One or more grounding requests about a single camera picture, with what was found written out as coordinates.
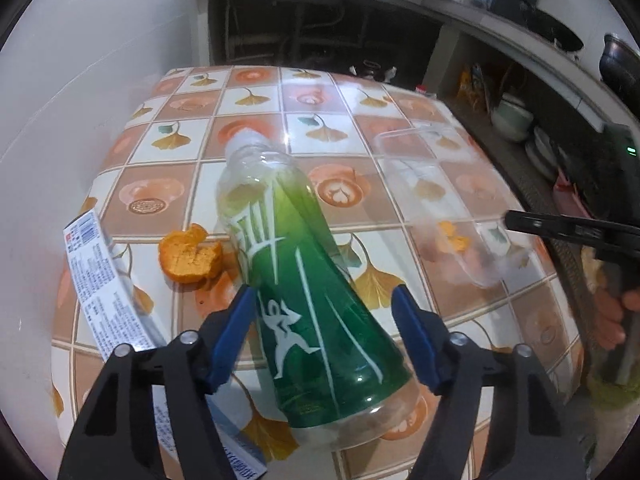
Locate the right hand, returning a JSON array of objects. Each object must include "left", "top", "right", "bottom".
[{"left": 593, "top": 273, "right": 640, "bottom": 351}]

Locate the pink plastic basin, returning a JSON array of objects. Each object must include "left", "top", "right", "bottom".
[{"left": 552, "top": 170, "right": 590, "bottom": 218}]

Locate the clear plastic tray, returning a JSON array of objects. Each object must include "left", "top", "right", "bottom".
[{"left": 373, "top": 125, "right": 532, "bottom": 288}]

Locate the orange peel piece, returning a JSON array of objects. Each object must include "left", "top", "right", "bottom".
[{"left": 158, "top": 223, "right": 224, "bottom": 284}]

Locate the blue white toothpaste box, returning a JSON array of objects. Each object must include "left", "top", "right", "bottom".
[{"left": 64, "top": 210, "right": 267, "bottom": 479}]

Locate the green sleeve right forearm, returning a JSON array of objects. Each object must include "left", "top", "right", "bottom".
[{"left": 587, "top": 370, "right": 640, "bottom": 411}]

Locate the black wok pan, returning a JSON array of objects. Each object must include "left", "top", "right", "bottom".
[{"left": 518, "top": 0, "right": 584, "bottom": 53}]

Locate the green plastic drink bottle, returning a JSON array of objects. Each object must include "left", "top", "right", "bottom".
[{"left": 216, "top": 128, "right": 419, "bottom": 448}]

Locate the dark cooking pot with lid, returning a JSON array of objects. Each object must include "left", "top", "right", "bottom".
[{"left": 599, "top": 32, "right": 639, "bottom": 101}]

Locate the patterned tablecloth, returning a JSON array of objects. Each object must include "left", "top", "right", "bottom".
[{"left": 52, "top": 67, "right": 585, "bottom": 479}]

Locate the stack of green white bowls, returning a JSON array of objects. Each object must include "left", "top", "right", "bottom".
[{"left": 490, "top": 93, "right": 534, "bottom": 143}]

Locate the concrete kitchen counter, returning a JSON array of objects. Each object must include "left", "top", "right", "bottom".
[{"left": 196, "top": 0, "right": 640, "bottom": 131}]

